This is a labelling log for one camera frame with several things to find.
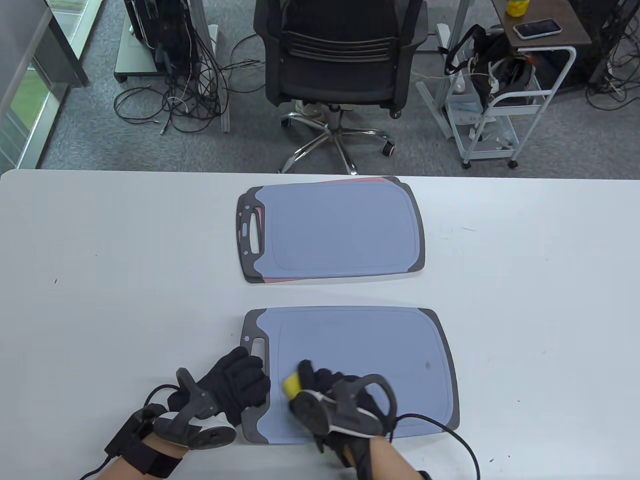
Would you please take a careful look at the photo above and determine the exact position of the person's right hand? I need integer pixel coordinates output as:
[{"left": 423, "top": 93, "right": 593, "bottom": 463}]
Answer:
[{"left": 289, "top": 360, "right": 398, "bottom": 470}]

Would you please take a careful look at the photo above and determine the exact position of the person's left hand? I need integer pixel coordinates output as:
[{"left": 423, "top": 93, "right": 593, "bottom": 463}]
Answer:
[{"left": 167, "top": 346, "right": 272, "bottom": 427}]

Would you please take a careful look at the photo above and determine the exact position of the black bag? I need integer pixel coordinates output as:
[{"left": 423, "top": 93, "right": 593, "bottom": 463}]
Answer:
[{"left": 444, "top": 24, "right": 538, "bottom": 108}]

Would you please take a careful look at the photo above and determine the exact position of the grey hand controller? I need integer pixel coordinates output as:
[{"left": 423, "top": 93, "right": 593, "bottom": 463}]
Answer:
[
  {"left": 152, "top": 367, "right": 237, "bottom": 450},
  {"left": 292, "top": 374, "right": 398, "bottom": 438}
]

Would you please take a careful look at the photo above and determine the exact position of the grey right hand controller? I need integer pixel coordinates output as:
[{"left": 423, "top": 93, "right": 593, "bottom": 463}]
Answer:
[{"left": 292, "top": 374, "right": 398, "bottom": 438}]

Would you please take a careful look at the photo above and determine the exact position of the blue packet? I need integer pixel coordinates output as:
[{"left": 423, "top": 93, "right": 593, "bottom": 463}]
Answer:
[{"left": 446, "top": 95, "right": 485, "bottom": 115}]

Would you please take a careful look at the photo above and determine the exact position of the black left wrist camera strap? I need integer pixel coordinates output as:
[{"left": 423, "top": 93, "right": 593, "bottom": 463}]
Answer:
[{"left": 104, "top": 404, "right": 181, "bottom": 478}]

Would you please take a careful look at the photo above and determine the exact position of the blue cutting board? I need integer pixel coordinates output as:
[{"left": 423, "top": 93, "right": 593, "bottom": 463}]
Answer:
[
  {"left": 240, "top": 306, "right": 461, "bottom": 445},
  {"left": 236, "top": 181, "right": 427, "bottom": 285}
]

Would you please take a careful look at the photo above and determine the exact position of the white cart with brown top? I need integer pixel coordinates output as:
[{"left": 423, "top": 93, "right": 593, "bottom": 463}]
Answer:
[{"left": 444, "top": 0, "right": 593, "bottom": 170}]

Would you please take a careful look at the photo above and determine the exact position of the pink cutting board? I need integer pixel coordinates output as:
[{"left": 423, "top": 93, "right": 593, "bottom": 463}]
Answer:
[{"left": 245, "top": 176, "right": 403, "bottom": 286}]

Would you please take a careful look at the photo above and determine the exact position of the grey left hand controller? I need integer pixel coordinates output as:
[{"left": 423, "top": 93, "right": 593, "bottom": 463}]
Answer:
[{"left": 152, "top": 367, "right": 237, "bottom": 450}]

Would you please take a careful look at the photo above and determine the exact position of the black office chair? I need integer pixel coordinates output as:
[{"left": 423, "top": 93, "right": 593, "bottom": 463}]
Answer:
[{"left": 252, "top": 0, "right": 428, "bottom": 176}]

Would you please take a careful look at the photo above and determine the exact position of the white smartphone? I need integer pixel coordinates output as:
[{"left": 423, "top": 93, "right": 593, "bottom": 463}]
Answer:
[{"left": 512, "top": 19, "right": 563, "bottom": 41}]

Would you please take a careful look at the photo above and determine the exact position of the person's right forearm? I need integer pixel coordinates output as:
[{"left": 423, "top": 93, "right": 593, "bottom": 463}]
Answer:
[{"left": 350, "top": 435, "right": 423, "bottom": 480}]

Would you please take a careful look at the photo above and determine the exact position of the grey metal base plate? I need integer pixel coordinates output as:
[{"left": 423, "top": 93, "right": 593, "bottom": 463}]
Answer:
[{"left": 114, "top": 20, "right": 161, "bottom": 83}]

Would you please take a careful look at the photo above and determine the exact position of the glass window panel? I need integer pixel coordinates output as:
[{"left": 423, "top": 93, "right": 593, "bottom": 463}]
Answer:
[{"left": 0, "top": 55, "right": 71, "bottom": 171}]

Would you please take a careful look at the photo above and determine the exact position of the black floor cable bundle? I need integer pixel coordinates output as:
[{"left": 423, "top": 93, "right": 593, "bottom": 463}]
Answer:
[
  {"left": 585, "top": 0, "right": 640, "bottom": 111},
  {"left": 114, "top": 30, "right": 266, "bottom": 136}
]

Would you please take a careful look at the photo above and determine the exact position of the silver metal desk leg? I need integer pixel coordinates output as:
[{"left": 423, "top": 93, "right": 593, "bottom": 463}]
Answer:
[{"left": 415, "top": 0, "right": 473, "bottom": 140}]

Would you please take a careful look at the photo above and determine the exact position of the white desk leg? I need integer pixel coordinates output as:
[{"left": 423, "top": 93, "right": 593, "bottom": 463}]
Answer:
[{"left": 190, "top": 0, "right": 231, "bottom": 133}]

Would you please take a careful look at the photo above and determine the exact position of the black computer tower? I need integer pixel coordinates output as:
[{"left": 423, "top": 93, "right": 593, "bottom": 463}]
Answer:
[{"left": 124, "top": 0, "right": 201, "bottom": 76}]

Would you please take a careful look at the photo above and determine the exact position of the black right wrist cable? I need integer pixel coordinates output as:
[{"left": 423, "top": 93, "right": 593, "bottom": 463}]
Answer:
[{"left": 392, "top": 413, "right": 482, "bottom": 480}]

